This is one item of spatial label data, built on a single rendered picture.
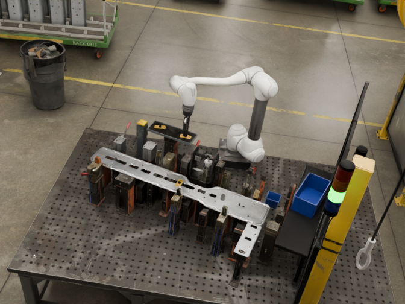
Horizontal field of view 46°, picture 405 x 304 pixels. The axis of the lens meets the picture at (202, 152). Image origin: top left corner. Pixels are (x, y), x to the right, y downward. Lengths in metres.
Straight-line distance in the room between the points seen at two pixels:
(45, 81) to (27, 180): 1.30
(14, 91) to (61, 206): 2.97
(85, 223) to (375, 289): 2.08
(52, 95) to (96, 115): 0.55
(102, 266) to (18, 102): 3.33
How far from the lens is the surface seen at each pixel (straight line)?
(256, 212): 3.34
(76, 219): 3.63
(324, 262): 2.72
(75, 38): 7.07
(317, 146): 5.84
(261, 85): 3.53
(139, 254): 3.38
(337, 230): 2.54
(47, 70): 5.69
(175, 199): 3.27
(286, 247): 3.13
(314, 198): 3.51
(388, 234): 5.05
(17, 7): 7.51
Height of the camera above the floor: 3.32
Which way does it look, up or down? 38 degrees down
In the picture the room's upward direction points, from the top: 7 degrees clockwise
